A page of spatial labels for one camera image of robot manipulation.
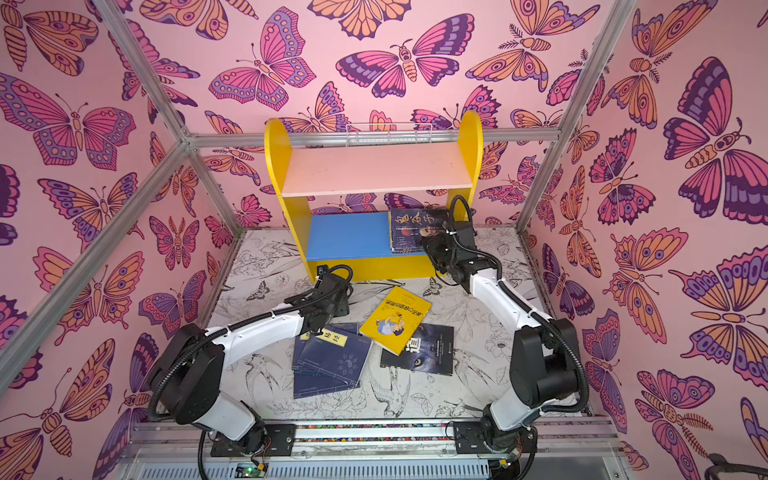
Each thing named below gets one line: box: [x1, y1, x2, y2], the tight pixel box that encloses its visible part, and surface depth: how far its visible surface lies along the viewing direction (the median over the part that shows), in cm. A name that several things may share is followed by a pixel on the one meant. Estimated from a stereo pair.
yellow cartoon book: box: [359, 286, 432, 356], surface depth 94 cm
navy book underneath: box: [292, 331, 360, 400], surface depth 84 cm
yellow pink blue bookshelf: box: [265, 111, 484, 281], surface depth 97 cm
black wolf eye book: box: [381, 323, 454, 376], surface depth 89 cm
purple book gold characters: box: [390, 208, 448, 254], surface depth 96 cm
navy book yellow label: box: [298, 328, 373, 386], surface depth 85 cm
